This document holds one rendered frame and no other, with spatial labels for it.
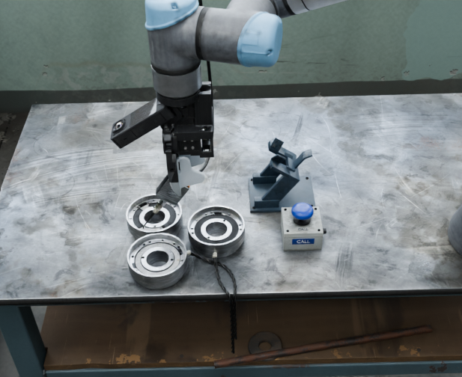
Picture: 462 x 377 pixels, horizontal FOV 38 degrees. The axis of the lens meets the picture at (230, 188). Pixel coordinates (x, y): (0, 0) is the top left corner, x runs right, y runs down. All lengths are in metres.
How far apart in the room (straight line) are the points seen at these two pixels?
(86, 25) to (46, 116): 1.26
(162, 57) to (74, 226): 0.46
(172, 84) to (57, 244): 0.44
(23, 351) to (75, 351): 0.11
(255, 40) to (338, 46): 1.97
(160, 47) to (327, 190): 0.53
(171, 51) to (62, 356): 0.72
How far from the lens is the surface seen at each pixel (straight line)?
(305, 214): 1.19
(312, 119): 1.55
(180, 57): 0.98
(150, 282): 1.16
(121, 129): 1.08
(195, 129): 1.06
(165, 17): 0.95
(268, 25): 0.93
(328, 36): 2.86
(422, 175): 1.43
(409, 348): 1.44
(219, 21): 0.95
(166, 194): 1.17
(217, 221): 1.24
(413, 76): 3.04
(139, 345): 1.42
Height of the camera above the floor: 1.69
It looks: 41 degrees down
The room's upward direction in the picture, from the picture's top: 2 degrees counter-clockwise
